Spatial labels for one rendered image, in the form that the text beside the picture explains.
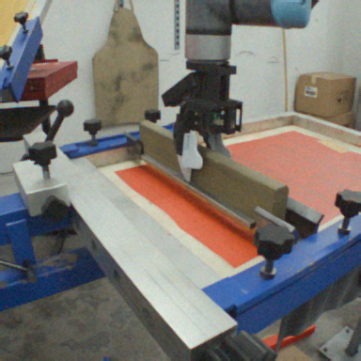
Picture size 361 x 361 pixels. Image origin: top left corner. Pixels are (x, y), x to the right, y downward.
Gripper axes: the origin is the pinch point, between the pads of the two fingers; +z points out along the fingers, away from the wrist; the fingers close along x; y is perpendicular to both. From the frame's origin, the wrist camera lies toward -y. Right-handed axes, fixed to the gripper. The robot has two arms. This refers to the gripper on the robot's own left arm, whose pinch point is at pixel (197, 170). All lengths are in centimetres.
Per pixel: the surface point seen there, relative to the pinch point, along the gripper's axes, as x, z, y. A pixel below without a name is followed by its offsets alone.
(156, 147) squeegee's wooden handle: -1.7, -1.2, -12.3
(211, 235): -5.8, 5.7, 11.9
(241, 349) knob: -22.9, -4.1, 37.3
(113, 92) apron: 64, 22, -192
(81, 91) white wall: 42, 20, -200
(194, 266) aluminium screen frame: -15.2, 2.2, 20.5
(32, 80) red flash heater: -12, -8, -88
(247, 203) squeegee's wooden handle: -1.7, -0.4, 15.3
